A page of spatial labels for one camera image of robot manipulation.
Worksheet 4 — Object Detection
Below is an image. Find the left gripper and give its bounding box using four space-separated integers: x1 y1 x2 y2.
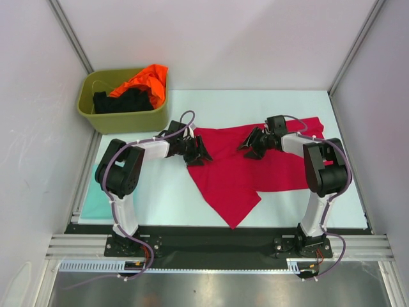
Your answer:
176 135 212 166

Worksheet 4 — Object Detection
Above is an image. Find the magenta red t shirt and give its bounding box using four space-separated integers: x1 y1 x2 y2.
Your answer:
186 116 326 230

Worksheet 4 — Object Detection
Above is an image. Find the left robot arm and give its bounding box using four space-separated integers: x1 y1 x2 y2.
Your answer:
95 120 213 257

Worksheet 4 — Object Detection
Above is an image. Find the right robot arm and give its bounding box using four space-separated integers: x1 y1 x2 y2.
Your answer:
237 115 352 258

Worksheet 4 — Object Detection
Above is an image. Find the orange t shirt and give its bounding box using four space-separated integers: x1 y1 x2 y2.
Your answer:
109 64 169 109

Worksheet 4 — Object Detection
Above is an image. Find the black t shirt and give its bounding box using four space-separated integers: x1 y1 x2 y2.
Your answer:
93 88 154 114

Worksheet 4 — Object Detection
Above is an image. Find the folded teal t shirt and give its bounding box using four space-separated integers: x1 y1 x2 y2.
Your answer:
79 163 141 220

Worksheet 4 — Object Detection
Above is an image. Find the olive green plastic bin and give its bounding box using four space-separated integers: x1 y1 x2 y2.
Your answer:
77 67 169 134

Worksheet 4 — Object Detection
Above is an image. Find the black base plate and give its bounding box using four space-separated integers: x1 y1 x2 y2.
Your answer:
65 224 374 271

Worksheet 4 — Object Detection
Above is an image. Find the aluminium frame rail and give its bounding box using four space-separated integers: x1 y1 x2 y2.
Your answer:
45 234 108 260

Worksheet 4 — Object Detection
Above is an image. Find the slotted cable duct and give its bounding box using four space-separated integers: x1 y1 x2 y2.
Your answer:
59 260 145 273

